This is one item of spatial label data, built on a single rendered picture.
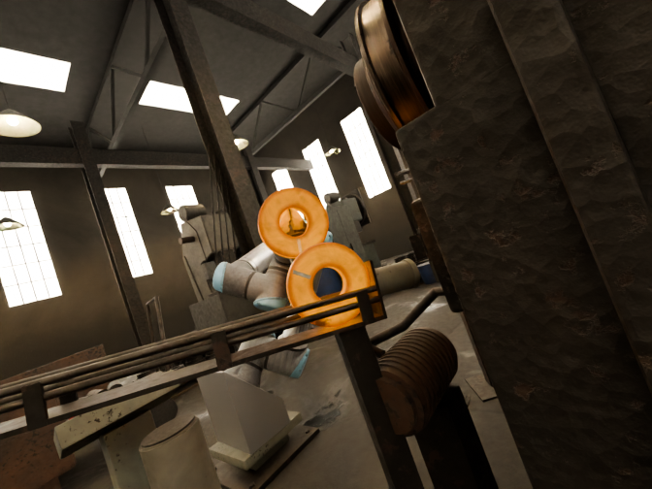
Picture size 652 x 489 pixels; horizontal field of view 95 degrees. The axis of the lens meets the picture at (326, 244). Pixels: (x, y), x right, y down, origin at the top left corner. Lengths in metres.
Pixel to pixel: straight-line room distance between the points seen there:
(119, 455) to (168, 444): 0.19
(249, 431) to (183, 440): 0.70
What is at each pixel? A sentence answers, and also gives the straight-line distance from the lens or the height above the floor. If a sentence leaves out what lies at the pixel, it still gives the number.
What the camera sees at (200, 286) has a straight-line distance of 6.59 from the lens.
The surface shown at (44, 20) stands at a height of 7.60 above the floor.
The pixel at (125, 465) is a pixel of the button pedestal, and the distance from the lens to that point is 0.96.
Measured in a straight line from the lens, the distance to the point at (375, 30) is 0.79.
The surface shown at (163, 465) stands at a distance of 0.81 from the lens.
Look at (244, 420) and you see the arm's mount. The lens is 1.45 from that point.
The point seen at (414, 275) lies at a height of 0.66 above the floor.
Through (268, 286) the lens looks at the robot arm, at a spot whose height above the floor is 0.73.
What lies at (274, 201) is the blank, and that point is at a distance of 0.65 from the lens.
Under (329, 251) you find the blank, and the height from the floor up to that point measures 0.76.
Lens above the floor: 0.74
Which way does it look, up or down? 3 degrees up
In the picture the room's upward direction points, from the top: 20 degrees counter-clockwise
